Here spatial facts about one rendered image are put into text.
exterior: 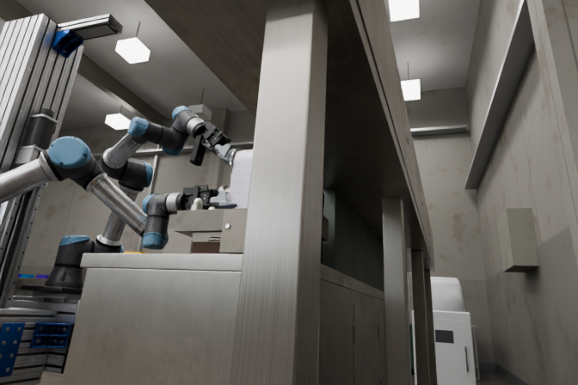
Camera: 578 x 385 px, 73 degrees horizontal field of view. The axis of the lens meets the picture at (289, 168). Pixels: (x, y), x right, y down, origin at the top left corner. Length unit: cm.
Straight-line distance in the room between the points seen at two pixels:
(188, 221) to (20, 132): 112
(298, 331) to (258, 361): 4
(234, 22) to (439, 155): 904
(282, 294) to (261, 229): 6
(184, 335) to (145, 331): 11
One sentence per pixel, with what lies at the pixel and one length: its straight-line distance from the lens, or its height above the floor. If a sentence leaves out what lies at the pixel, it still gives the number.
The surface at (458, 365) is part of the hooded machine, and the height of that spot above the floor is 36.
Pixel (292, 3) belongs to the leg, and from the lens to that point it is 49.
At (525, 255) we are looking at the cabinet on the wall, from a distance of 507.
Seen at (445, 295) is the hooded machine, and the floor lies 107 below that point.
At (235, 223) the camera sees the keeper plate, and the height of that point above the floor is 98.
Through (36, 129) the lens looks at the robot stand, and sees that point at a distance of 203.
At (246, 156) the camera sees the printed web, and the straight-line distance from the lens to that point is 135.
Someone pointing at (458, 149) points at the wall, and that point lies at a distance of 959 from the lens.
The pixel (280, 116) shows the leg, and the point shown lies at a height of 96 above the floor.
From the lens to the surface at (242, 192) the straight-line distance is 130.
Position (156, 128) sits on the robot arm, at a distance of 159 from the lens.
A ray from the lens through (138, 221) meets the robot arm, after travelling 156.
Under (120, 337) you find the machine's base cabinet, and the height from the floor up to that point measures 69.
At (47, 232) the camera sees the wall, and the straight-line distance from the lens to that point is 1380.
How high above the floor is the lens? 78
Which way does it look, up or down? 20 degrees up
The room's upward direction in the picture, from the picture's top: 4 degrees clockwise
